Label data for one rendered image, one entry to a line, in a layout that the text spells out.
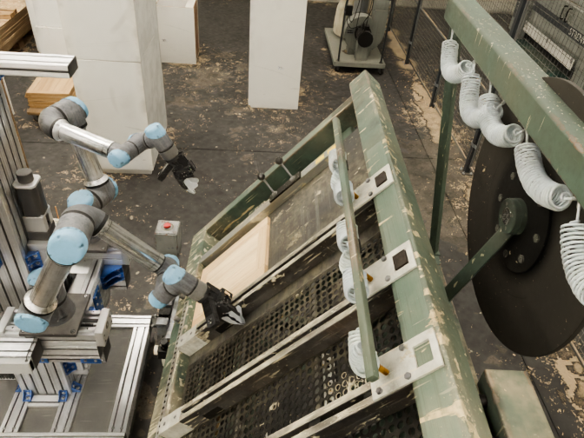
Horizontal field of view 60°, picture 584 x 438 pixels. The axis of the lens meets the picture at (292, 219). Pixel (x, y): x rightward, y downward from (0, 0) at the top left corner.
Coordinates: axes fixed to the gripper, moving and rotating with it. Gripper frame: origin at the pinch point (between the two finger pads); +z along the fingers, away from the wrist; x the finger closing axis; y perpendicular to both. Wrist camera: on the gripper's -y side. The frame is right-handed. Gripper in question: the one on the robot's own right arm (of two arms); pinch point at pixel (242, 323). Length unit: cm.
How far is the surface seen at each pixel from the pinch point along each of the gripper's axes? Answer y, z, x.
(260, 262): 28.5, -0.4, -7.7
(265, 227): 50, -1, -10
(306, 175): 61, -3, -37
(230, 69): 522, 19, 129
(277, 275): 5.5, -4.6, -24.5
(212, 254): 60, -3, 29
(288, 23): 418, 13, 8
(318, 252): 5.7, -1.9, -42.8
